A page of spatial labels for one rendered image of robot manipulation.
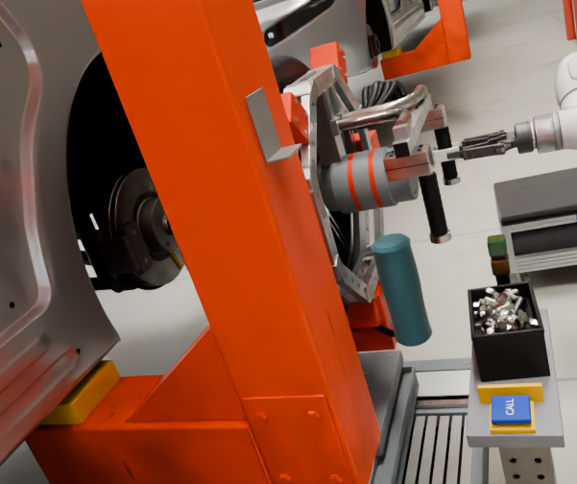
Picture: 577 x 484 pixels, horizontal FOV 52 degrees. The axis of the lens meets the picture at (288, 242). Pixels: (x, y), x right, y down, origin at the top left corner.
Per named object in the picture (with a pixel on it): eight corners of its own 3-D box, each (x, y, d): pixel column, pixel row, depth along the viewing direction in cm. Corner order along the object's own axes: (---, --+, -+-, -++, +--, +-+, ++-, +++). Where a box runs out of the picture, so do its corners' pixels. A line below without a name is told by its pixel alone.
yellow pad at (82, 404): (71, 381, 129) (61, 362, 127) (122, 378, 123) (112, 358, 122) (28, 425, 117) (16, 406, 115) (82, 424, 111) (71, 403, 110)
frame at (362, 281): (373, 238, 177) (326, 58, 158) (396, 235, 174) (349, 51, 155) (330, 344, 131) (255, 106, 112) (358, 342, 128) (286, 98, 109)
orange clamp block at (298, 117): (276, 121, 123) (256, 99, 116) (310, 113, 120) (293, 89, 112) (276, 151, 121) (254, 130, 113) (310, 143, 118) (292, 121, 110)
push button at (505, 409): (492, 403, 116) (491, 395, 116) (531, 402, 114) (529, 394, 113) (492, 428, 110) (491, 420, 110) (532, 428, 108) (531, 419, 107)
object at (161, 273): (189, 213, 180) (126, 144, 157) (211, 209, 177) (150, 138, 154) (166, 306, 163) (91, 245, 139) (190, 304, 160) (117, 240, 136)
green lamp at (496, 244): (489, 250, 140) (487, 235, 139) (507, 248, 138) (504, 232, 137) (489, 257, 137) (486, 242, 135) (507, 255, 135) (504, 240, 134)
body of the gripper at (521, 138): (536, 156, 138) (494, 163, 142) (534, 145, 146) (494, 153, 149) (531, 125, 136) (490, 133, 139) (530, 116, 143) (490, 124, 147)
